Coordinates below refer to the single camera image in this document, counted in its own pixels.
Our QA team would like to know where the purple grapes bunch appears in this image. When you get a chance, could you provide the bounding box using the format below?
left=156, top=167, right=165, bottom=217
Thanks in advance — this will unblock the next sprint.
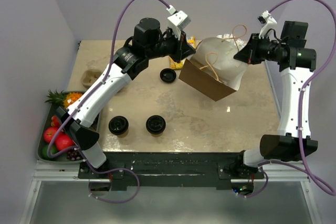
left=66, top=150, right=82, bottom=161

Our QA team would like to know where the orange horned melon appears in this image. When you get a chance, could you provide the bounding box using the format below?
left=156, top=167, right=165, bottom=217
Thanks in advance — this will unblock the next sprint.
left=63, top=92, right=83, bottom=108

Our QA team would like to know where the yellow snack bag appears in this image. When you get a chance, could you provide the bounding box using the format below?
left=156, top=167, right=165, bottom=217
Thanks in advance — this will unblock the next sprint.
left=169, top=36, right=197, bottom=70

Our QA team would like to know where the brown paper bag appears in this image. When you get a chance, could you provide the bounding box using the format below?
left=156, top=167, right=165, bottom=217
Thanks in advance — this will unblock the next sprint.
left=179, top=24, right=248, bottom=101

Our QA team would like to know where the black plastic cup lid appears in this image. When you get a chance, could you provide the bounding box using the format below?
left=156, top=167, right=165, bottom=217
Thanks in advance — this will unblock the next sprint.
left=108, top=116, right=129, bottom=135

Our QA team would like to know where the small pineapple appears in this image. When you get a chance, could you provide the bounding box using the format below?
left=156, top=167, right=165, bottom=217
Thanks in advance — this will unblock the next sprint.
left=45, top=90, right=67, bottom=106

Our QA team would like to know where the green fruit tray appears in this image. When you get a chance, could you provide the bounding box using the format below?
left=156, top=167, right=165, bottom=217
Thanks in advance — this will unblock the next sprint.
left=36, top=90, right=102, bottom=164

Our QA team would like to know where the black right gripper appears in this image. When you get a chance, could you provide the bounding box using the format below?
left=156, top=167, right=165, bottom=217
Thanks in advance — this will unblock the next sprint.
left=235, top=33, right=285, bottom=65

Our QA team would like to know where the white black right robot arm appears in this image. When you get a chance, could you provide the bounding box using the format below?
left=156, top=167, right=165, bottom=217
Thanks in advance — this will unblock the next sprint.
left=234, top=21, right=318, bottom=178

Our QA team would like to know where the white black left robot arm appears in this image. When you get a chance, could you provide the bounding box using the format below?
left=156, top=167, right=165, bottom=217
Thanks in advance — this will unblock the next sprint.
left=56, top=14, right=195, bottom=178

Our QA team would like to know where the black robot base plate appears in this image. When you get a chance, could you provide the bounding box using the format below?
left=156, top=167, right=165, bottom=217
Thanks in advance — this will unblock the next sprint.
left=78, top=152, right=264, bottom=190

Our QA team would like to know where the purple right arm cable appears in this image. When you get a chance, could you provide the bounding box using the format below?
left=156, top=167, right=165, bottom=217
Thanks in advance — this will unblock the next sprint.
left=230, top=0, right=336, bottom=198

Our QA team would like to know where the aluminium frame rail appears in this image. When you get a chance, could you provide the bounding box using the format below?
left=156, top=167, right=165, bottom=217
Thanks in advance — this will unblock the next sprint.
left=18, top=159, right=90, bottom=224

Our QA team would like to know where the red strawberries cluster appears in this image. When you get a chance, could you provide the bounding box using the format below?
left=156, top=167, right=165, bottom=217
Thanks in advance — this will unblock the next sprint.
left=50, top=115, right=60, bottom=128

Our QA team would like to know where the green lime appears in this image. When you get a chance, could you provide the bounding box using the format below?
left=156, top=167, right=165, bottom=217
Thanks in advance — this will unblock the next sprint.
left=41, top=145, right=58, bottom=161

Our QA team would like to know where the cardboard cup carrier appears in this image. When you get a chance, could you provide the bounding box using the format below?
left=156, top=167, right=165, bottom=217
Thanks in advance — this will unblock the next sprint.
left=81, top=69, right=102, bottom=89

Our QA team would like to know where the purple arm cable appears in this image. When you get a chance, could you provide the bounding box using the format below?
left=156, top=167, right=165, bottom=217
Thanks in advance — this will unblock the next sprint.
left=230, top=0, right=336, bottom=198
left=47, top=0, right=140, bottom=203

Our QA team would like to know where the red apple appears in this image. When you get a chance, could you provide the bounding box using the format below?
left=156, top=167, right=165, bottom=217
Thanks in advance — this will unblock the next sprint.
left=55, top=134, right=75, bottom=151
left=43, top=126, right=58, bottom=144

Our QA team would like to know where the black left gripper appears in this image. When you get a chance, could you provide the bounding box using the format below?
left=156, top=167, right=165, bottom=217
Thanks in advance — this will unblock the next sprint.
left=147, top=26, right=196, bottom=63

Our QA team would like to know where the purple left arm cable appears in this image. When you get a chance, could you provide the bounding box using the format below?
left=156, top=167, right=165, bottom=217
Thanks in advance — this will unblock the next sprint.
left=47, top=0, right=140, bottom=203

